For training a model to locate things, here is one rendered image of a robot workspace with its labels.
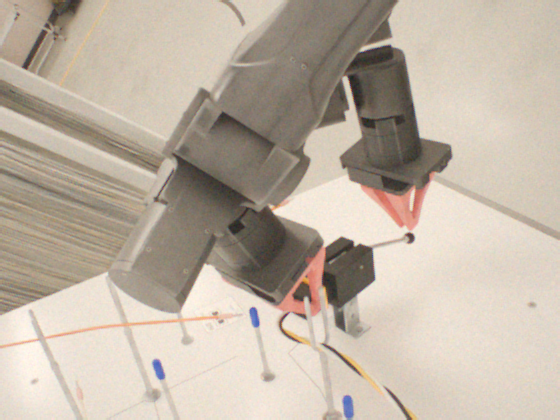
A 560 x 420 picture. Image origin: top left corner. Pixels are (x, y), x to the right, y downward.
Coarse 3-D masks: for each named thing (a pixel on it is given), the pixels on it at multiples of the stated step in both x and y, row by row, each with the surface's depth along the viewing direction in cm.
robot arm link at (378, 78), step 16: (384, 48) 55; (352, 64) 55; (368, 64) 54; (384, 64) 54; (400, 64) 54; (352, 80) 55; (368, 80) 54; (384, 80) 54; (400, 80) 54; (352, 96) 57; (368, 96) 55; (384, 96) 55; (400, 96) 55; (368, 112) 56; (384, 112) 55; (400, 112) 56
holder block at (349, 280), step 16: (336, 240) 61; (352, 240) 61; (352, 256) 58; (368, 256) 59; (336, 272) 56; (352, 272) 58; (368, 272) 59; (336, 288) 57; (352, 288) 58; (336, 304) 58
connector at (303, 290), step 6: (306, 276) 58; (324, 282) 57; (330, 282) 57; (300, 288) 57; (306, 288) 57; (330, 288) 57; (294, 294) 56; (300, 294) 56; (306, 294) 56; (330, 294) 57; (300, 300) 56; (330, 300) 57
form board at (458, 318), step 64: (320, 192) 90; (448, 192) 84; (384, 256) 73; (448, 256) 71; (512, 256) 69; (0, 320) 73; (64, 320) 71; (128, 320) 69; (320, 320) 64; (384, 320) 63; (448, 320) 61; (512, 320) 59; (0, 384) 62; (128, 384) 60; (192, 384) 58; (256, 384) 57; (320, 384) 56; (384, 384) 55; (448, 384) 53; (512, 384) 52
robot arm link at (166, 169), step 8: (168, 160) 45; (160, 168) 46; (168, 168) 45; (160, 176) 44; (168, 176) 43; (160, 184) 42; (152, 192) 43; (160, 192) 42; (144, 200) 43; (152, 200) 43; (240, 208) 45; (232, 224) 47
